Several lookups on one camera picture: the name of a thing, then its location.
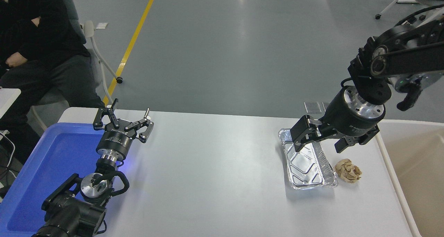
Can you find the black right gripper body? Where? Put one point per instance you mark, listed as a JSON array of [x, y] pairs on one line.
[[338, 119]]

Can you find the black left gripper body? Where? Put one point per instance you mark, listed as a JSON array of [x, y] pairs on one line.
[[114, 141]]

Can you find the silver foil tray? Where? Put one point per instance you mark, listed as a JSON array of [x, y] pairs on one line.
[[307, 167]]

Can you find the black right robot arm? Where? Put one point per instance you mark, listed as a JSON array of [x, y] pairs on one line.
[[409, 60]]

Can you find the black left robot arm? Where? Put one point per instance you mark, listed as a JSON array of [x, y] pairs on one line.
[[71, 212]]

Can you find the clear floor plate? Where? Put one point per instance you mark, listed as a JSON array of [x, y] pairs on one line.
[[313, 107], [325, 106]]

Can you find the person's hand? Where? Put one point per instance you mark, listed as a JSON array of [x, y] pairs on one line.
[[36, 22], [16, 60]]

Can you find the crumpled tan paper ball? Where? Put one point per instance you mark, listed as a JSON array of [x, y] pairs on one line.
[[348, 171]]

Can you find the white-framed grey chair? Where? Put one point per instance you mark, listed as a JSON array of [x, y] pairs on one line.
[[100, 60]]

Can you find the large pale bin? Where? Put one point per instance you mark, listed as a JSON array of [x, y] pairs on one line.
[[416, 160]]

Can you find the blue plastic tray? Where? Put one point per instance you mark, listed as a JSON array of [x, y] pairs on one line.
[[52, 167]]

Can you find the small white floor sticker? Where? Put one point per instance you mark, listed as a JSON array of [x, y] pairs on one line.
[[102, 25]]

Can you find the seated person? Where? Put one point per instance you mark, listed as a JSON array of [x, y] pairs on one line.
[[45, 39]]

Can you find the small white desk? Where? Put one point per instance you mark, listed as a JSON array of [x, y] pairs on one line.
[[7, 98]]

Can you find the white-legged wheeled chair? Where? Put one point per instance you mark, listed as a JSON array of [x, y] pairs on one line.
[[395, 3]]

